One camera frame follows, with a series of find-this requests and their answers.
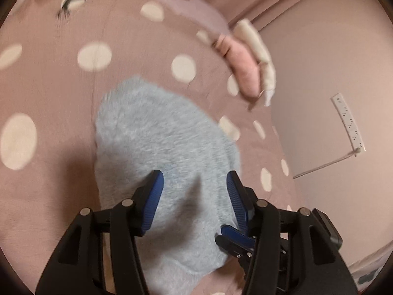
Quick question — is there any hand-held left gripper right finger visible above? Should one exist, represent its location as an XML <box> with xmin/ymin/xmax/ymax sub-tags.
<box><xmin>226</xmin><ymin>170</ymin><xmax>358</xmax><ymax>295</ymax></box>

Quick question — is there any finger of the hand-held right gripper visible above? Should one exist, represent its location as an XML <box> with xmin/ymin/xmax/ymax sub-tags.
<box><xmin>215</xmin><ymin>224</ymin><xmax>257</xmax><ymax>259</ymax></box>

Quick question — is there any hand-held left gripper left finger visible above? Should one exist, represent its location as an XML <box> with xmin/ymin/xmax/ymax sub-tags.
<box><xmin>35</xmin><ymin>170</ymin><xmax>164</xmax><ymax>295</ymax></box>

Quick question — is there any grey small sweater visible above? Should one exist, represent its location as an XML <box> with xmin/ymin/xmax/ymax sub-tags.
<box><xmin>94</xmin><ymin>74</ymin><xmax>241</xmax><ymax>295</ymax></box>

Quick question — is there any white printed cloth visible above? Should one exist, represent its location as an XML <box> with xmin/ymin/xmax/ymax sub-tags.
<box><xmin>349</xmin><ymin>248</ymin><xmax>388</xmax><ymax>287</ymax></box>

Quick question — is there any white power strip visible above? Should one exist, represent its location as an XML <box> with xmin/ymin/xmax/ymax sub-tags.
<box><xmin>331</xmin><ymin>92</ymin><xmax>367</xmax><ymax>157</ymax></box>

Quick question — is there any pink and white cloth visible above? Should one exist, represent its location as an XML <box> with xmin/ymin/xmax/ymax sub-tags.
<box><xmin>213</xmin><ymin>18</ymin><xmax>277</xmax><ymax>111</ymax></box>

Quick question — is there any pink polka dot printed blanket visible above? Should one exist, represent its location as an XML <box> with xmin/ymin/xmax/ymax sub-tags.
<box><xmin>0</xmin><ymin>0</ymin><xmax>310</xmax><ymax>295</ymax></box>

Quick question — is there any white power cable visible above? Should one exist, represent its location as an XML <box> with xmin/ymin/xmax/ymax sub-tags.
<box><xmin>293</xmin><ymin>148</ymin><xmax>362</xmax><ymax>179</ymax></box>

